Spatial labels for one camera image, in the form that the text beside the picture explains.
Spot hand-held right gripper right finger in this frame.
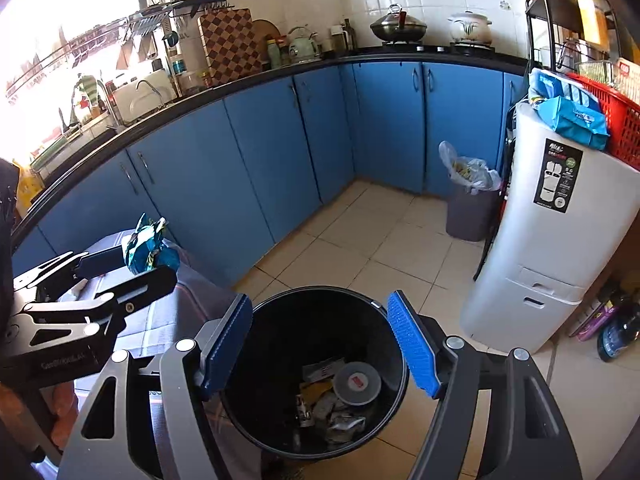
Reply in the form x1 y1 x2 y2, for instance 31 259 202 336
386 290 583 480

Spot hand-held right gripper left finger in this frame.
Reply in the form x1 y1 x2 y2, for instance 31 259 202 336
57 292 254 480

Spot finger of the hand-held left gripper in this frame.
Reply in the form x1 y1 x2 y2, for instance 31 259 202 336
22 266 179 337
12 246 128 306

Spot teal snack wrapper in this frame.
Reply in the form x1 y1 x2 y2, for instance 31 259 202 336
121 213 181 275

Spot black round trash bin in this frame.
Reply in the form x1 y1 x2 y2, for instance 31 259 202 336
220 286 411 461

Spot clear round plastic lid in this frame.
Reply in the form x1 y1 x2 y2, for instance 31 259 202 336
332 361 382 406

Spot white paper tag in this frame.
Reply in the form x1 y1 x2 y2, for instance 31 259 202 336
301 357 347 383

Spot orange wrapper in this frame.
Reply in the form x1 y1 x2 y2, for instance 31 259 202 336
298 379 335 406

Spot small silver wrapper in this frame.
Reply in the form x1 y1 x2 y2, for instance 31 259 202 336
296 395 316 428

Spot silver printed foil wrapper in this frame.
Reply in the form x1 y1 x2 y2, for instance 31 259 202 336
325 400 368 445

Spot grey trash bin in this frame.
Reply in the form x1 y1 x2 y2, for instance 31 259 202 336
445 180 501 243

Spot yellow plastic bottle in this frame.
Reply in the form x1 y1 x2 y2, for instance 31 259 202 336
17 160 43 201

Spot white refrigerator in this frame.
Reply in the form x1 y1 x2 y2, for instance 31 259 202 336
460 100 640 356

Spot blue kitchen cabinets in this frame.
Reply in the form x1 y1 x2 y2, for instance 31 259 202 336
10 60 526 291

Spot metal sink faucet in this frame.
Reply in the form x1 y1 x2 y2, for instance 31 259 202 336
135 79 166 108

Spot clear plastic bin bag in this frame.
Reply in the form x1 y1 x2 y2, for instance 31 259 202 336
438 140 502 193

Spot purple bag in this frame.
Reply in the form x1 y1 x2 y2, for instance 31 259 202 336
570 280 636 341

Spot black folding cart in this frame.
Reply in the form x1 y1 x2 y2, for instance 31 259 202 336
472 105 518 281

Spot large blue bottle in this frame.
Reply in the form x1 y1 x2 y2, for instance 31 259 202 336
597 310 640 363

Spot metal dish rack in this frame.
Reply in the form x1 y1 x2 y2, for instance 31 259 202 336
5 0 231 96

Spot checkered cutting board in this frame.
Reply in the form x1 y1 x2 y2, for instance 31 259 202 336
198 7 263 83

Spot blue tissue packet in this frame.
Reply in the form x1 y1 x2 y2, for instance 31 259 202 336
527 67 601 111
537 96 611 151

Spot black kitchen countertop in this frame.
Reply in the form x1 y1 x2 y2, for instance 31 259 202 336
10 45 531 241

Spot pale green kettle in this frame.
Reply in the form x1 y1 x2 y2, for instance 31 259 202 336
287 26 321 63

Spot gas stove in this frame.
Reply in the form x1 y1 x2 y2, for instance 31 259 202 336
382 40 496 54

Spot red plastic basket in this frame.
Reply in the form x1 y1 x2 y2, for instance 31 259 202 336
565 71 640 171

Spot black wok with lid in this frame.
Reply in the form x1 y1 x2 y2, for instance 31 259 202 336
370 4 429 43

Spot white ceramic pot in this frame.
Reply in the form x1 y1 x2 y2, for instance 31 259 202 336
447 11 493 45

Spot black metal shelf rack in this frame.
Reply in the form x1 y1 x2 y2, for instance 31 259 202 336
525 0 640 76

